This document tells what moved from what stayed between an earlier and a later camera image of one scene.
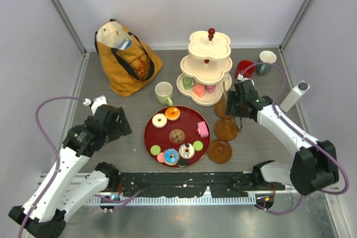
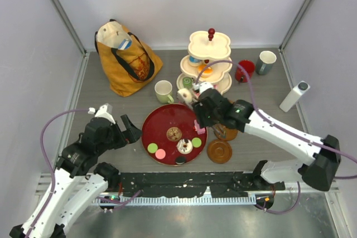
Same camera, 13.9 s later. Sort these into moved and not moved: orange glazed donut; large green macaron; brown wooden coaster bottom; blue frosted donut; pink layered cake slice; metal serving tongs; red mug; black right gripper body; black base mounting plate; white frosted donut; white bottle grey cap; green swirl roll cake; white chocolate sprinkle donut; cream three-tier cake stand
Moved: large green macaron; metal serving tongs; white chocolate sprinkle donut; orange glazed donut; white frosted donut; pink layered cake slice; black right gripper body; blue frosted donut
Not moved: brown wooden coaster bottom; green swirl roll cake; red mug; cream three-tier cake stand; black base mounting plate; white bottle grey cap
